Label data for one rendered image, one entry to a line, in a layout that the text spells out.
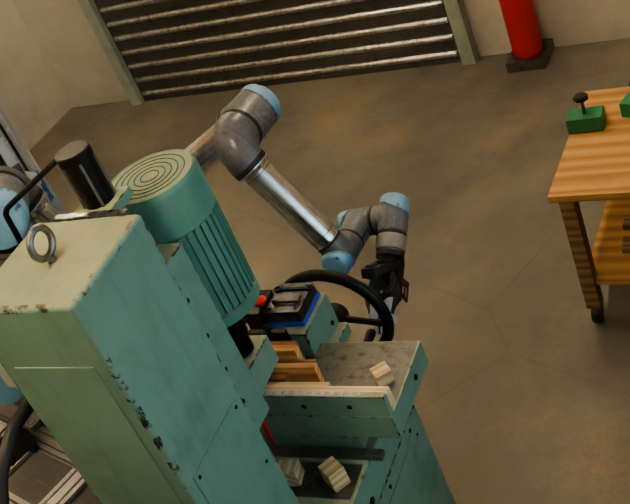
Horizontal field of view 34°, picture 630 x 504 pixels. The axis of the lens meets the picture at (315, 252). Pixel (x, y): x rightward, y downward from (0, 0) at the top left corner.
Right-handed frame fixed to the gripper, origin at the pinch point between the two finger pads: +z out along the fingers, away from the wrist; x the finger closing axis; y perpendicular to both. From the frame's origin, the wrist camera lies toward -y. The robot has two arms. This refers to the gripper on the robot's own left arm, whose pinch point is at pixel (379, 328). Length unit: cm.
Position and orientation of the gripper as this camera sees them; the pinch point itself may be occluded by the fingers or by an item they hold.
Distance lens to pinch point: 248.2
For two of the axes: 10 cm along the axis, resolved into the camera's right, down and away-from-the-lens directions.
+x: -8.8, 0.7, 4.8
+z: -1.1, 9.4, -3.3
